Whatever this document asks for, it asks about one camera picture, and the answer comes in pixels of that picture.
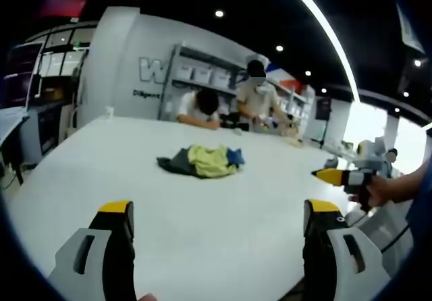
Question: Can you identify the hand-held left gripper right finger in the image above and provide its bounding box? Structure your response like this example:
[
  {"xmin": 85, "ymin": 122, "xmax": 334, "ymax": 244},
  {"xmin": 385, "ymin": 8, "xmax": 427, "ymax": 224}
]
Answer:
[{"xmin": 302, "ymin": 198, "xmax": 392, "ymax": 301}]

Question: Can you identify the grey shelf with white bins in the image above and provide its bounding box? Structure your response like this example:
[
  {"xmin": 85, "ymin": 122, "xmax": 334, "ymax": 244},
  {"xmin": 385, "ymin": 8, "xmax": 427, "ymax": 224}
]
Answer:
[{"xmin": 157, "ymin": 43, "xmax": 317, "ymax": 143}]

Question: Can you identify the white worn chest device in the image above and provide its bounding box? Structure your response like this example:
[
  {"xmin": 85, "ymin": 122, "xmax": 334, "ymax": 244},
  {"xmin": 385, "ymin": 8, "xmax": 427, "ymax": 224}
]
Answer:
[{"xmin": 346, "ymin": 199, "xmax": 413, "ymax": 252}]

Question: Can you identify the black cable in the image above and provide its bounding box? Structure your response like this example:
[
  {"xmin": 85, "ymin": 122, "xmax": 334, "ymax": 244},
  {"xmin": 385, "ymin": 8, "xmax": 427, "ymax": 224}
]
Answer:
[{"xmin": 380, "ymin": 222, "xmax": 411, "ymax": 253}]

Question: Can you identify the pile of small coloured items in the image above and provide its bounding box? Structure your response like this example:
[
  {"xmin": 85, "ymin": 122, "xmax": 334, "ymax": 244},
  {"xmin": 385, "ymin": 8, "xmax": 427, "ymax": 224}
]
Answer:
[{"xmin": 252, "ymin": 114, "xmax": 306, "ymax": 148}]

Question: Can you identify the glass partition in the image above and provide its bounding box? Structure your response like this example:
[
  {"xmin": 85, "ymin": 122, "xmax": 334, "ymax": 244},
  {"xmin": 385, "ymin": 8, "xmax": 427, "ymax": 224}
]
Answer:
[{"xmin": 32, "ymin": 20, "xmax": 99, "ymax": 79}]

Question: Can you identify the person's blue clothing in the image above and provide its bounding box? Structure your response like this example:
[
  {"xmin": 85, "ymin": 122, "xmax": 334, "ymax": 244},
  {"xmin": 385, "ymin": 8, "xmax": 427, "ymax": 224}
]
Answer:
[{"xmin": 404, "ymin": 198, "xmax": 432, "ymax": 281}]

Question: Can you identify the long ceiling light strip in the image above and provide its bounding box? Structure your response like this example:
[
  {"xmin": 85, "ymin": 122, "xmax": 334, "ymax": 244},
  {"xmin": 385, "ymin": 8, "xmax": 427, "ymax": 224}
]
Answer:
[{"xmin": 276, "ymin": 0, "xmax": 360, "ymax": 103}]

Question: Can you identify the grey cabinet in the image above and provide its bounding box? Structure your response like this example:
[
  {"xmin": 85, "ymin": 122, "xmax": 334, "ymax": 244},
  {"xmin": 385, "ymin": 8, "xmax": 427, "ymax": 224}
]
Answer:
[{"xmin": 26, "ymin": 100, "xmax": 70, "ymax": 157}]

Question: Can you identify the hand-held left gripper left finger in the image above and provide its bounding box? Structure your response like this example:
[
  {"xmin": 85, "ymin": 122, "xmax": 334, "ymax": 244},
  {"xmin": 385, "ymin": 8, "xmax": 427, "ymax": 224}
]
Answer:
[{"xmin": 47, "ymin": 199, "xmax": 138, "ymax": 301}]

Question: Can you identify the blue-topped desk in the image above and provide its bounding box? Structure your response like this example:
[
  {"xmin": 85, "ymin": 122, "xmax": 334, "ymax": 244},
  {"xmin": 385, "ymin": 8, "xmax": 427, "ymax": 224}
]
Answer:
[{"xmin": 0, "ymin": 107, "xmax": 32, "ymax": 186}]

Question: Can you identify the person's right hand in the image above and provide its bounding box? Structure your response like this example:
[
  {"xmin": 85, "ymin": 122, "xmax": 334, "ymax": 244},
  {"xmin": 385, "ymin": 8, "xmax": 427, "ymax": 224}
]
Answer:
[{"xmin": 349, "ymin": 174, "xmax": 396, "ymax": 211}]

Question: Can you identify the black device on table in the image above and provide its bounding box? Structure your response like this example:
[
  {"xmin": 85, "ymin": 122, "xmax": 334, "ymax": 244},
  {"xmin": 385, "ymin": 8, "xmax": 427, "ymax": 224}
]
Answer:
[{"xmin": 218, "ymin": 111, "xmax": 250, "ymax": 132}]

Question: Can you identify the yellow grey blue garment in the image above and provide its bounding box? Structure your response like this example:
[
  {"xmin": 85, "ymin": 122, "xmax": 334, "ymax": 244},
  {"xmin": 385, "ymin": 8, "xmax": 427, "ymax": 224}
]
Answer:
[{"xmin": 156, "ymin": 144, "xmax": 246, "ymax": 180}]

